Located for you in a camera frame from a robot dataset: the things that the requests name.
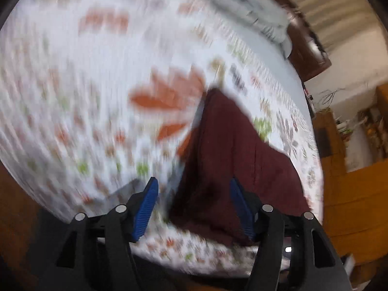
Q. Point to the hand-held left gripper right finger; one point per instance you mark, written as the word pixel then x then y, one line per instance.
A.
pixel 242 212

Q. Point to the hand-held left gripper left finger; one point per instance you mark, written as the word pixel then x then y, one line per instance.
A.
pixel 147 209

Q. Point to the maroon pants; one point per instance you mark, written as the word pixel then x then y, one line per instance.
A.
pixel 230 157

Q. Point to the wooden desk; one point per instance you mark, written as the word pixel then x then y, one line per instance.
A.
pixel 348 203

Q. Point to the floral quilt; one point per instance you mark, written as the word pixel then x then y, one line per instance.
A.
pixel 75 97

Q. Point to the blue-grey bed sheet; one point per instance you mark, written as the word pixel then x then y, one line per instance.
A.
pixel 272 63

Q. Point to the dark wooden headboard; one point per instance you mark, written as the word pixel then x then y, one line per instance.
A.
pixel 309 57

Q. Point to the grey comforter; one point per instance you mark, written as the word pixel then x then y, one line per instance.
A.
pixel 257 15

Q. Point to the beige pleated curtain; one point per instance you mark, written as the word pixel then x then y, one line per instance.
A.
pixel 327 6

